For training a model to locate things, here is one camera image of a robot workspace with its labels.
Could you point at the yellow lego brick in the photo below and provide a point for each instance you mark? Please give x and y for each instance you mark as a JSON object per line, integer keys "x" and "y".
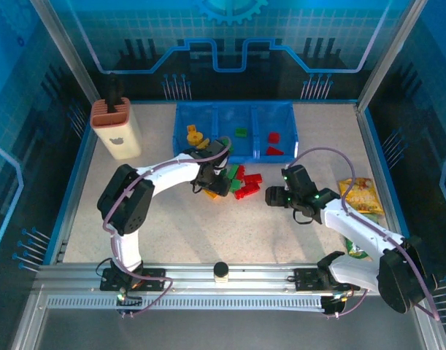
{"x": 211, "y": 194}
{"x": 205, "y": 143}

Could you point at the green lego brick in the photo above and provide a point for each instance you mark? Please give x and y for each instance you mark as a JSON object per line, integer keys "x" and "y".
{"x": 241, "y": 132}
{"x": 226, "y": 140}
{"x": 237, "y": 184}
{"x": 233, "y": 170}

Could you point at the red lego brick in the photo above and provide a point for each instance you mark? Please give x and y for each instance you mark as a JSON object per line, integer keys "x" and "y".
{"x": 247, "y": 190}
{"x": 274, "y": 137}
{"x": 252, "y": 178}

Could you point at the yellow round lego piece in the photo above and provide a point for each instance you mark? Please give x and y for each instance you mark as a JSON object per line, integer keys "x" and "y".
{"x": 195, "y": 138}

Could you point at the red lego wedge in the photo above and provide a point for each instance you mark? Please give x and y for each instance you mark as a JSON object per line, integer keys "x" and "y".
{"x": 274, "y": 151}

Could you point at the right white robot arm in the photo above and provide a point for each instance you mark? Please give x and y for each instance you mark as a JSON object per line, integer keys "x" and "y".
{"x": 357, "y": 229}

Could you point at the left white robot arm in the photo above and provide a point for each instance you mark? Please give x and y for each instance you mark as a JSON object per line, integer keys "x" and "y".
{"x": 171, "y": 176}

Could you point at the small orange lego brick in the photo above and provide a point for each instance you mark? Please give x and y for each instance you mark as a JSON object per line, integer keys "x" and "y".
{"x": 191, "y": 128}

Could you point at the yellow snack bag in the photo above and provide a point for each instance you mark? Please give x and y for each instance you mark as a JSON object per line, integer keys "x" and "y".
{"x": 365, "y": 197}

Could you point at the blue three-compartment bin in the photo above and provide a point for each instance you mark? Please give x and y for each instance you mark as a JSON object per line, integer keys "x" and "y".
{"x": 237, "y": 116}

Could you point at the green snack bag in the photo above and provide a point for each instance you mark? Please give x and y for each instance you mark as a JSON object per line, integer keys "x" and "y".
{"x": 354, "y": 251}

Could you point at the black round knob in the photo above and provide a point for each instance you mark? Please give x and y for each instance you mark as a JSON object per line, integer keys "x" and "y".
{"x": 221, "y": 270}

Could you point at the white knife block, terracotta top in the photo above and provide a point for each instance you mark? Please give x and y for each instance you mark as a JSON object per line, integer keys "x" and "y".
{"x": 120, "y": 138}

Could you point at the aluminium mounting rail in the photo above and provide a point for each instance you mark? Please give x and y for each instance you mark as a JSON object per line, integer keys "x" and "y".
{"x": 259, "y": 273}

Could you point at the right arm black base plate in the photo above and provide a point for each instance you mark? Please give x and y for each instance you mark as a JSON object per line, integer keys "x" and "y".
{"x": 304, "y": 279}

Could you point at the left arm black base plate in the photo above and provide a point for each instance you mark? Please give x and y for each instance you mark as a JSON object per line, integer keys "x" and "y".
{"x": 153, "y": 279}

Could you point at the aluminium frame post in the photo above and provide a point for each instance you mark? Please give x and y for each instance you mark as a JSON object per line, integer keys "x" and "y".
{"x": 390, "y": 47}
{"x": 62, "y": 47}

